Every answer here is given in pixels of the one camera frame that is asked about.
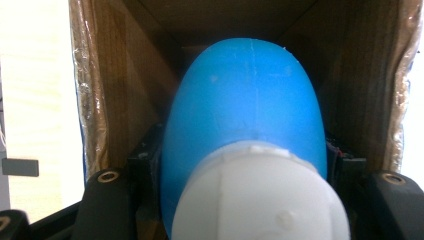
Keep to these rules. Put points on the light wooden table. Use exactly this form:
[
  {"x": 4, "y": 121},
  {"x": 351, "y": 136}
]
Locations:
[{"x": 40, "y": 100}]

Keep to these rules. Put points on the grey tape piece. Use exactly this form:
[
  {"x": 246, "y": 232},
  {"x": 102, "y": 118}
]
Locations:
[{"x": 20, "y": 167}]

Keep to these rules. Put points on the blue bottle with white cap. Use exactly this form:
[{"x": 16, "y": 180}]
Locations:
[{"x": 243, "y": 100}]

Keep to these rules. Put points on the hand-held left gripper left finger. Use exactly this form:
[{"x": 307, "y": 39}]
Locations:
[{"x": 145, "y": 173}]

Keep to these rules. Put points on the blue cardboard box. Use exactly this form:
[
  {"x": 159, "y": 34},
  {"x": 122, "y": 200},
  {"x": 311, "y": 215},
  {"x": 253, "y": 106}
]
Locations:
[{"x": 360, "y": 83}]

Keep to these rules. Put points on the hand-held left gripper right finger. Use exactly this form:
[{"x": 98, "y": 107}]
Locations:
[{"x": 350, "y": 173}]

